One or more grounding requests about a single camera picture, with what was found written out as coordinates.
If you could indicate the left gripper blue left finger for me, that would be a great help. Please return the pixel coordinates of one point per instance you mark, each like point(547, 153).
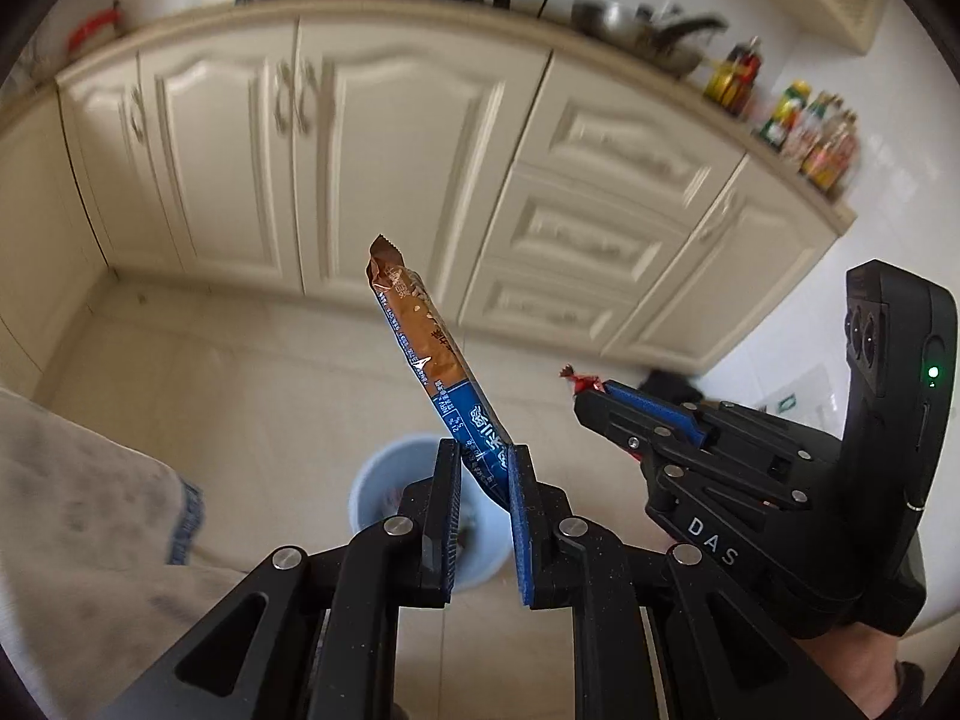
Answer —
point(440, 527)

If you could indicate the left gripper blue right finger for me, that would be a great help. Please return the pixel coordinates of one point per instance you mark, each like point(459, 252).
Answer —
point(544, 572)

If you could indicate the small red candy wrapper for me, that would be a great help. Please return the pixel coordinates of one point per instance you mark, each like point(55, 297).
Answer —
point(582, 382)

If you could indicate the brown blue snack wrapper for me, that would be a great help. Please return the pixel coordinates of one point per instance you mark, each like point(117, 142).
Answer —
point(438, 364)

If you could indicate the light blue trash bin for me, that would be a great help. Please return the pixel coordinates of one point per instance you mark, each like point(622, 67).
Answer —
point(484, 540)

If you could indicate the person's right hand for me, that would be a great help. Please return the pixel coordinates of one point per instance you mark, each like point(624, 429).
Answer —
point(862, 662)

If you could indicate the black cloth on floor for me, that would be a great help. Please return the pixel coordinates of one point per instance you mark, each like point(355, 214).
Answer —
point(668, 386)

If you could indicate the cream lower cabinets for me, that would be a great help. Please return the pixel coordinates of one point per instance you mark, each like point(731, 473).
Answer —
point(549, 189)

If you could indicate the blue floral white tablecloth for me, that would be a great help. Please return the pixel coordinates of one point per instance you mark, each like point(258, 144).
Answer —
point(97, 580)

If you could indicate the condiment bottles on counter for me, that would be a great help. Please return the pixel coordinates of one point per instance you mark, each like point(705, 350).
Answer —
point(813, 132)

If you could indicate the red lidded container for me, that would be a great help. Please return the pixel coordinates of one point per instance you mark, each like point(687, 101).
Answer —
point(100, 28)

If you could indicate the steel pan with handle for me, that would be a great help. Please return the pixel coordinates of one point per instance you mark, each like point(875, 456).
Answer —
point(660, 42)

